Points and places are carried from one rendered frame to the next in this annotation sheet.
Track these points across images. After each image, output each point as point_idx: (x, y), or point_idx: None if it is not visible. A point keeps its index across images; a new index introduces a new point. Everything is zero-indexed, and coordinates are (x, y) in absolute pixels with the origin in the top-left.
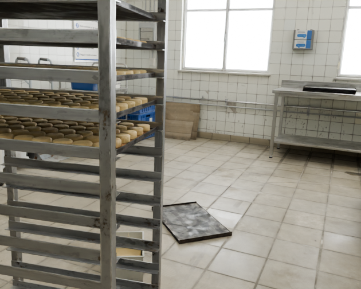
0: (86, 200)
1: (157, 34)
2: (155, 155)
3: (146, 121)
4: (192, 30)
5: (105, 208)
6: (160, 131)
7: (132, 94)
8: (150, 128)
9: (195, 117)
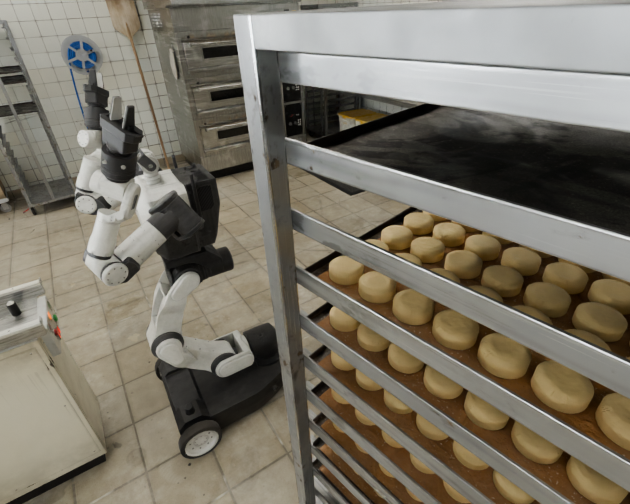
0: None
1: (305, 380)
2: (317, 486)
3: (323, 477)
4: None
5: None
6: (312, 459)
7: (341, 473)
8: (321, 472)
9: None
